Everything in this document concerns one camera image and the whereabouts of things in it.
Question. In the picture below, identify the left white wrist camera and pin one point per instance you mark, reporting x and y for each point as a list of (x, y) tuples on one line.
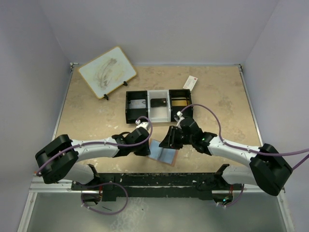
[(146, 125)]

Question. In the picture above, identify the gold card with stripe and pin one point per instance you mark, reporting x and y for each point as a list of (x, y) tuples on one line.
[(180, 103)]

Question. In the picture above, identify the pink leather card holder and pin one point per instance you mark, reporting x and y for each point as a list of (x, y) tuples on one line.
[(166, 157)]

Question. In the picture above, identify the black card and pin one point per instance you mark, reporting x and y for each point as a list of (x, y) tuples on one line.
[(157, 104), (159, 101)]

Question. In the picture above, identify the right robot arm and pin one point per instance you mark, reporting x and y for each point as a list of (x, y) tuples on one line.
[(260, 166)]

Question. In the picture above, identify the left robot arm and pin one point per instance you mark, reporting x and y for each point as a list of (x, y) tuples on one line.
[(61, 158)]

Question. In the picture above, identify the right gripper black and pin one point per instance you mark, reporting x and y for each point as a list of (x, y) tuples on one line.
[(169, 141)]

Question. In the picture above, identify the black right plastic bin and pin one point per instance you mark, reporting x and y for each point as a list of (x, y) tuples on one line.
[(182, 94)]

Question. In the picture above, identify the black plastic bin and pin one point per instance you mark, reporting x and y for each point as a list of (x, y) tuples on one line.
[(133, 114), (182, 94)]

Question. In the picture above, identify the whiteboard with yellow frame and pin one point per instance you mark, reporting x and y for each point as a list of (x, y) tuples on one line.
[(107, 72)]

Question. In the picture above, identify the white plastic bin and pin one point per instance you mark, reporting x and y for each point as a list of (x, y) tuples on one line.
[(161, 114)]

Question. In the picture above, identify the white red paper box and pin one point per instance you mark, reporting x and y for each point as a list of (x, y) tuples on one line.
[(190, 83)]

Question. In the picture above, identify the silver card in left bin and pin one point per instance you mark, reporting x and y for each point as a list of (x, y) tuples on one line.
[(137, 104)]

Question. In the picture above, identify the black card in white bin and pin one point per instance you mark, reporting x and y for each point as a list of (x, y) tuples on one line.
[(157, 104)]

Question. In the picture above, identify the light blue card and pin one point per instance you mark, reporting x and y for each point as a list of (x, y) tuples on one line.
[(154, 149)]

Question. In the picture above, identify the black left plastic bin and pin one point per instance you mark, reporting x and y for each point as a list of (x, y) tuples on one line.
[(133, 114)]

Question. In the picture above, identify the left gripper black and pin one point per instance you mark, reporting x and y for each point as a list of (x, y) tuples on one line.
[(146, 151)]

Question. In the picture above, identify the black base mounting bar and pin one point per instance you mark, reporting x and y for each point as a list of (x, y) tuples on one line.
[(159, 185)]

